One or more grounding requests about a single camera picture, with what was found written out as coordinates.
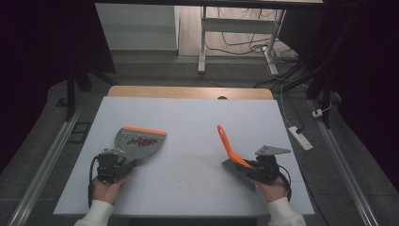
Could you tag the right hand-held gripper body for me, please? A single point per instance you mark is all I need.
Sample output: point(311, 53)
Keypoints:
point(266, 166)

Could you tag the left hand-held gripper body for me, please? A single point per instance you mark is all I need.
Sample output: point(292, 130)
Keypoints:
point(108, 166)

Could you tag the grey dustpan with orange edge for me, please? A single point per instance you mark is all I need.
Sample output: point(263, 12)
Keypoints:
point(141, 141)

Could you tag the pile of red beans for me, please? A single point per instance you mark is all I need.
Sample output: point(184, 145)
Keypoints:
point(142, 142)

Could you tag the orange brush with grey bristles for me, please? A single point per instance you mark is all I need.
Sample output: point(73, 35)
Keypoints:
point(230, 150)

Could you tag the person's left hand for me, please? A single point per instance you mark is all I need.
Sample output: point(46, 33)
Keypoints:
point(106, 190)

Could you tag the person's right hand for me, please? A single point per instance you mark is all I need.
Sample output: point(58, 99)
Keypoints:
point(274, 190)

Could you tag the black floor plate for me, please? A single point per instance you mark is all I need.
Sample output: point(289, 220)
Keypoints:
point(80, 132)

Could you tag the white power strip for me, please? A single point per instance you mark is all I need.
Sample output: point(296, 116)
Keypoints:
point(300, 137)

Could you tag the white table board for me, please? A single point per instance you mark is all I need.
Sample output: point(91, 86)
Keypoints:
point(188, 194)

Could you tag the small white plug adapter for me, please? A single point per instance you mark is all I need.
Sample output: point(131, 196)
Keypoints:
point(317, 113)

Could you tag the black stand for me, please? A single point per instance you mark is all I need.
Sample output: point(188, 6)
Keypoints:
point(73, 84)

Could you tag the wooden table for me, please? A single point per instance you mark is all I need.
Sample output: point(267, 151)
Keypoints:
point(188, 92)

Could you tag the white cabinet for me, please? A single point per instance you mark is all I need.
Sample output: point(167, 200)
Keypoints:
point(138, 28)

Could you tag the aluminium rail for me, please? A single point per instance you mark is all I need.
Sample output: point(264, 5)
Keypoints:
point(44, 169)
point(345, 169)

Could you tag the white desk frame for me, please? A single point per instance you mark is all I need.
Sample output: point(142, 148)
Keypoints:
point(238, 26)

